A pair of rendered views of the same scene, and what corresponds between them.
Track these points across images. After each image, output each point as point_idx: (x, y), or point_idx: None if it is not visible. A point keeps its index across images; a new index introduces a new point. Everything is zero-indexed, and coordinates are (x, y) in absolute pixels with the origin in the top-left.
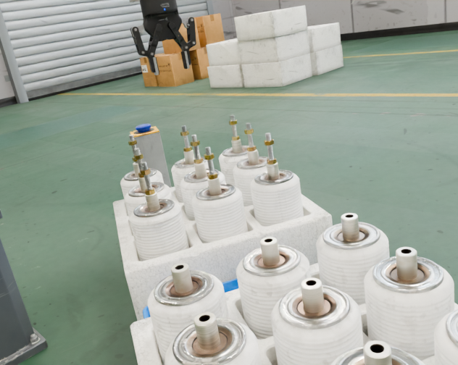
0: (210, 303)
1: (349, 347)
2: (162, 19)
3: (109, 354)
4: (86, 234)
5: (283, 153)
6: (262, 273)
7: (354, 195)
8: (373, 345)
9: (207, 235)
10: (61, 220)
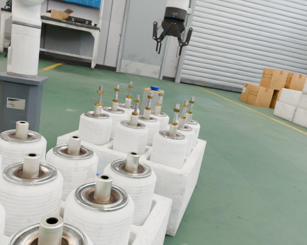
0: (14, 148)
1: (14, 205)
2: (173, 22)
3: None
4: None
5: (262, 159)
6: (54, 150)
7: (270, 200)
8: None
9: (113, 145)
10: None
